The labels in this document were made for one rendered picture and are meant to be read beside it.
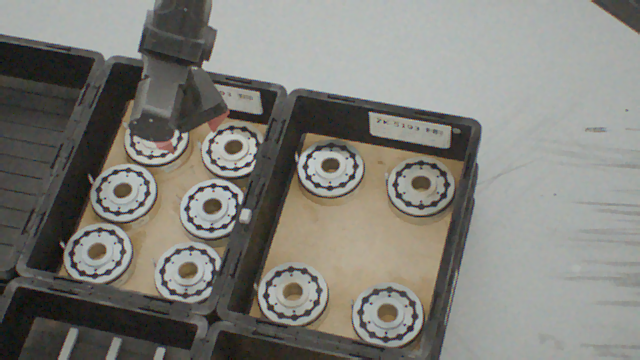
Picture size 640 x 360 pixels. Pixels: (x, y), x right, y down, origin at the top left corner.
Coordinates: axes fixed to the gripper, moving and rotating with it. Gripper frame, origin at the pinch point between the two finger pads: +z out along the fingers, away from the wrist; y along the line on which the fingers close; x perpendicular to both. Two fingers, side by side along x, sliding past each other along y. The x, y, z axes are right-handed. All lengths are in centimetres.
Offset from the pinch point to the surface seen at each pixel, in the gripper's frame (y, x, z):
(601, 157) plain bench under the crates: 61, -17, 38
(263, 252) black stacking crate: 3.2, -9.1, 23.5
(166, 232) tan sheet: -7.8, 1.9, 23.3
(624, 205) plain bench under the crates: 59, -26, 37
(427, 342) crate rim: 14.0, -37.7, 13.3
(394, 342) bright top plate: 11.6, -33.0, 20.1
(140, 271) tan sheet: -14.1, -2.0, 23.1
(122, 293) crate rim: -18.0, -9.3, 13.0
